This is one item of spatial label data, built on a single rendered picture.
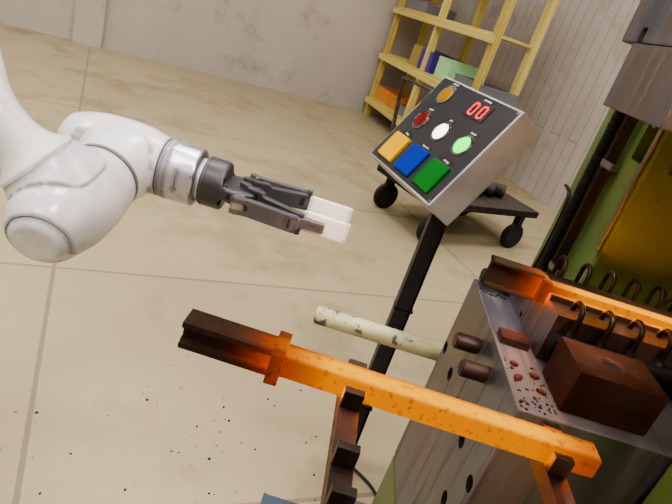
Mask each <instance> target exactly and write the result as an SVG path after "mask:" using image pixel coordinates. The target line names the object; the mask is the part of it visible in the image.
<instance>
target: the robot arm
mask: <svg viewBox="0 0 672 504"><path fill-rule="evenodd" d="M0 169H1V180H0V186H1V188H2V189H3V190H4V192H5V195H6V198H7V203H6V205H5V207H4V211H3V229H4V234H5V236H6V238H7V240H8V241H9V242H10V244H11V245H12V246H13V247H14V248H15V249H16V250H17V251H18V252H19V253H21V254H22V255H24V256H26V257H27V258H30V259H32V260H36V261H40V262H46V263H58V262H62V261H66V260H68V259H71V258H73V257H74V256H76V255H78V254H80V253H82V252H84V251H85V250H87V249H89V248H91V247H93V246H94V245H96V244H97V243H98V242H100V241H101V240H102V239H103V238H104V237H105V236H106V235H107V234H108V233H109V232H110V231H111V230H112V229H113V228H114V227H115V226H116V225H117V224H118V223H119V221H120V220H121V219H122V217H123V216H124V215H125V213H126V211H127V209H128V207H129V206H130V204H131V203H132V202H133V201H135V200H136V199H138V198H141V197H143V196H145V195H146V193H147V194H153V195H157V196H159V197H161V198H166V199H170V200H173V201H176V202H178V203H182V204H185V205H188V206H190V205H193V204H194V203H195V202H196V201H197V202H198V204H201V205H204V206H207V207H210V208H213V209H217V210H218V209H220V208H222V206H223V205H224V203H225V202H226V203H228V204H230V206H229V210H228V212H229V213H231V214H234V215H239V216H244V217H247V218H249V219H252V220H255V221H258V222H261V223H263V224H266V225H269V226H272V227H275V228H277V229H280V230H283V231H286V232H289V233H293V234H294V235H299V233H300V230H302V231H305V232H308V233H312V234H315V235H318V236H321V237H324V238H327V239H330V240H334V241H337V242H340V243H343V244H344V243H345V242H346V239H347V236H348V233H349V230H350V227H351V225H350V224H349V222H350V219H351V216H352V213H353V209H352V208H349V207H346V206H343V205H340V204H337V203H334V202H331V201H327V200H324V199H321V198H318V197H315V196H313V192H314V191H312V190H310V189H309V190H307V189H303V188H300V187H296V186H293V185H289V184H286V183H282V182H279V181H275V180H272V179H268V178H265V177H263V176H260V175H258V174H256V173H251V175H250V177H248V176H245V177H241V176H236V175H235V174H234V164H233V163H232V162H230V161H227V160H224V159H220V158H217V157H214V156H212V157H209V152H208V151H207V149H205V148H202V147H198V146H195V145H192V144H189V143H186V142H183V141H181V140H179V139H174V138H171V137H169V136H167V135H165V134H163V133H162V132H160V131H159V130H157V129H156V128H153V127H151V126H149V125H146V124H144V123H141V122H138V121H135V120H132V119H129V118H125V117H122V116H118V115H114V114H109V113H102V112H93V111H82V112H74V113H72V114H70V115H69V116H67V117H66V118H65V119H64V120H63V121H62V123H61V124H60V126H59V128H58V130H57V132H56V133H52V132H50V131H47V130H46V129H44V128H42V127H41V126H40V125H38V124H37V123H36V122H35V121H34V120H33V119H32V118H31V117H30V116H29V115H28V114H27V113H26V111H25V110H24V109H23V108H22V106H21V105H20V103H19V102H18V100H17V98H16V97H15V95H14V93H13V91H12V88H11V86H10V83H9V80H8V77H7V73H6V69H5V65H4V62H3V57H2V53H1V49H0ZM291 207H292V208H291ZM293 208H297V209H302V210H306V211H305V213H302V212H300V211H298V210H296V209H293Z"/></svg>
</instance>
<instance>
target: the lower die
mask: <svg viewBox="0 0 672 504"><path fill-rule="evenodd" d="M546 274H547V276H548V277H549V279H550V280H554V281H557V282H560V283H563V284H566V285H569V286H572V287H576V288H579V289H582V290H585V291H588V292H591V293H594V294H598V295H601V296H604V297H607V298H610V299H613V300H617V301H620V302H623V303H626V304H629V305H632V306H635V307H639V308H642V309H645V310H648V311H651V312H654V313H657V314H661V315H664V316H667V317H670V318H672V312H669V311H666V310H663V309H657V308H655V307H653V306H650V305H647V304H644V303H641V302H638V301H632V300H630V299H628V298H625V297H622V296H619V295H616V294H613V293H611V294H609V293H607V292H606V291H603V290H600V289H597V288H594V287H591V286H584V285H583V284H581V283H578V282H575V281H572V280H569V279H566V278H560V277H558V276H556V275H553V274H550V273H547V272H546ZM508 297H509V299H510V301H511V303H512V306H513V308H514V310H515V313H516V315H517V317H518V320H519V322H520V324H521V326H522V328H523V331H524V333H525V335H527V336H528V339H529V342H530V344H531V349H532V352H533V354H534V356H535V358H537V359H541V360H544V361H547V362H548V361H549V359H550V357H551V355H552V353H550V352H548V351H547V350H546V345H545V343H546V340H547V337H548V336H549V335H550V334H551V333H552V332H553V333H556V334H561V335H564V336H566V334H567V333H568V331H570V330H571V329H572V327H573V325H574V323H575V321H576V320H577V318H578V316H579V312H580V307H578V308H577V309H576V310H575V311H572V310H570V307H571V306H572V304H573V303H574V302H576V301H577V300H574V299H571V298H567V297H564V296H561V295H558V294H555V293H552V292H550V293H549V294H548V296H547V298H546V300H545V302H544V304H542V303H539V302H536V301H535V299H534V301H531V300H528V299H525V298H521V297H518V296H515V295H512V294H509V295H508ZM584 304H585V306H586V314H585V317H584V320H583V322H582V323H581V325H580V327H579V329H578V330H577V332H576V337H575V339H577V340H580V341H583V342H587V343H590V344H593V345H595V344H596V343H597V341H598V340H600V339H601V337H602V335H603V334H604V332H605V330H606V329H607V327H608V325H609V319H610V318H609V316H607V317H606V318H605V319H604V321H602V320H600V319H599V316H600V315H601V313H602V312H604V311H605V309H602V308H599V307H596V306H593V305H589V304H586V303H584ZM521 311H522V316H521V317H519V315H520V312H521ZM613 313H614V314H615V317H616V323H615V327H614V329H613V331H612V333H611V334H610V336H609V338H608V339H607V341H606V343H605V344H606V346H605V347H604V348H606V349H609V350H612V351H615V352H618V353H622V354H625V352H626V351H627V349H630V347H631V346H632V344H633V342H634V341H635V339H636V338H637V336H638V333H639V326H638V325H636V326H635V327H634V328H633V330H631V329H629V328H627V326H628V325H629V323H630V322H631V321H633V320H635V319H633V318H630V317H627V316H624V315H621V314H618V313H615V312H613ZM643 323H644V324H645V328H646V331H645V336H644V338H643V340H642V342H641V343H640V345H639V346H638V348H637V350H636V351H635V356H634V358H637V359H641V360H644V361H647V362H650V363H654V362H655V360H656V359H658V358H659V357H660V355H661V354H662V352H663V351H664V349H665V348H666V346H667V344H668V341H669V337H668V335H667V334H665V335H663V337H662V338H661V339H659V338H657V337H656V334H657V333H658V332H659V331H660V330H662V329H665V328H662V327H659V326H656V325H652V324H649V323H646V322H643ZM664 363H665V364H664V366H663V367H666V368H669V369H672V350H671V352H670V353H669V355H668V357H667V358H666V360H665V361H664Z"/></svg>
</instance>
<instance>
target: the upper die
mask: <svg viewBox="0 0 672 504"><path fill-rule="evenodd" d="M603 105H605V106H607V107H609V108H612V109H614V110H617V111H619V112H621V113H624V114H626V115H629V116H631V117H633V118H636V119H638V120H640V121H643V122H645V123H648V124H650V125H652V126H655V127H657V128H660V129H662V130H665V131H668V132H671V133H672V47H664V46H656V45H647V44H639V43H633V44H632V46H631V48H630V50H629V52H628V54H627V56H626V59H625V61H624V63H623V65H622V67H621V69H620V71H619V73H618V75H617V77H616V79H615V81H614V83H613V85H612V87H611V89H610V91H609V93H608V95H607V97H606V99H605V101H604V103H603Z"/></svg>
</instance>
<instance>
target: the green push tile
mask: <svg viewBox="0 0 672 504"><path fill-rule="evenodd" d="M451 171H452V170H451V169H450V168H449V167H448V166H446V165H445V164H443V163H442V162H441V161H439V160H438V159H436V158H435V157H434V158H433V159H432V160H431V161H430V162H429V163H427V164H426V165H425V166H424V167H423V168H422V169H421V170H420V171H419V172H418V173H417V174H416V175H415V176H414V177H413V178H412V180H411V181H412V182H413V183H414V184H415V185H416V186H417V187H418V188H420V189H421V190H422V191H423V192H424V193H425V194H428V193H429V192H430V191H431V190H432V189H433V188H435V187H436V186H437V185H438V184H439V183H440V182H441V181H442V180H443V179H444V178H445V177H446V176H447V175H448V174H449V173H450V172H451Z"/></svg>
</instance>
